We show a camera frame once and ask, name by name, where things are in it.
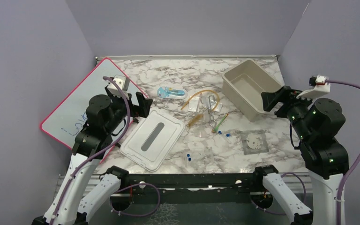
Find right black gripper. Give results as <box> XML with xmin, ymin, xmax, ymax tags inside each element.
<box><xmin>262</xmin><ymin>83</ymin><xmax>318</xmax><ymax>141</ymax></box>

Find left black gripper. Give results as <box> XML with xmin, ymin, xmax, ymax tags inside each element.
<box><xmin>106</xmin><ymin>85</ymin><xmax>153</xmax><ymax>133</ymax></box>

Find beige plastic bin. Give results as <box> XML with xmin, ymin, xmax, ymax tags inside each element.
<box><xmin>222</xmin><ymin>59</ymin><xmax>284</xmax><ymax>122</ymax></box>

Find tan rubber tubing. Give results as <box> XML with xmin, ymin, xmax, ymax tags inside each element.
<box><xmin>180</xmin><ymin>90</ymin><xmax>221</xmax><ymax>110</ymax></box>

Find green stirring stick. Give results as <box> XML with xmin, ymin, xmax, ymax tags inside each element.
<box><xmin>212</xmin><ymin>113</ymin><xmax>229</xmax><ymax>133</ymax></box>

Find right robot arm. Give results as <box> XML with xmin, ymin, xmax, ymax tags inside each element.
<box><xmin>251</xmin><ymin>84</ymin><xmax>349</xmax><ymax>225</ymax></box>

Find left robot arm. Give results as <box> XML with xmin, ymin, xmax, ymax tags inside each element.
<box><xmin>32</xmin><ymin>92</ymin><xmax>153</xmax><ymax>225</ymax></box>

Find blue packaged item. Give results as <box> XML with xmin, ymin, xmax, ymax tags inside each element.
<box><xmin>157</xmin><ymin>86</ymin><xmax>188</xmax><ymax>99</ymax></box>

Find white plastic bin lid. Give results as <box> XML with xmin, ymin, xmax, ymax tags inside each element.
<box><xmin>120</xmin><ymin>109</ymin><xmax>185</xmax><ymax>172</ymax></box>

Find clear zip bag left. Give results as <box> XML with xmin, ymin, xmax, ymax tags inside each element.
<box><xmin>188</xmin><ymin>97</ymin><xmax>200</xmax><ymax>113</ymax></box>

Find clear zip bag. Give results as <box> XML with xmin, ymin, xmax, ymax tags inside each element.
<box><xmin>188</xmin><ymin>97</ymin><xmax>200</xmax><ymax>113</ymax></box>
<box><xmin>206</xmin><ymin>99</ymin><xmax>223</xmax><ymax>113</ymax></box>

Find clear zip bag right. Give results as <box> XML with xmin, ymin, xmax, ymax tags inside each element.
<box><xmin>206</xmin><ymin>99</ymin><xmax>223</xmax><ymax>113</ymax></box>

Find pink framed whiteboard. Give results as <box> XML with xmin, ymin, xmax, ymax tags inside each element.
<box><xmin>40</xmin><ymin>58</ymin><xmax>126</xmax><ymax>149</ymax></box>

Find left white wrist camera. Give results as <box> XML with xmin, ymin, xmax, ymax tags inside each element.
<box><xmin>107</xmin><ymin>75</ymin><xmax>130</xmax><ymax>96</ymax></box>

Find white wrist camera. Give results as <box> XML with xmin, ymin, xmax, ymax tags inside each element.
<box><xmin>107</xmin><ymin>75</ymin><xmax>130</xmax><ymax>96</ymax></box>
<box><xmin>297</xmin><ymin>75</ymin><xmax>330</xmax><ymax>100</ymax></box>

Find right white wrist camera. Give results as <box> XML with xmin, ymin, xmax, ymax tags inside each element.
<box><xmin>297</xmin><ymin>75</ymin><xmax>330</xmax><ymax>100</ymax></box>

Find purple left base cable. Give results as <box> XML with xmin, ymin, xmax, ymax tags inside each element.
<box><xmin>110</xmin><ymin>182</ymin><xmax>161</xmax><ymax>218</ymax></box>

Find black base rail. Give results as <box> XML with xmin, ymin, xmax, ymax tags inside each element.
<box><xmin>110</xmin><ymin>173</ymin><xmax>273</xmax><ymax>207</ymax></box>

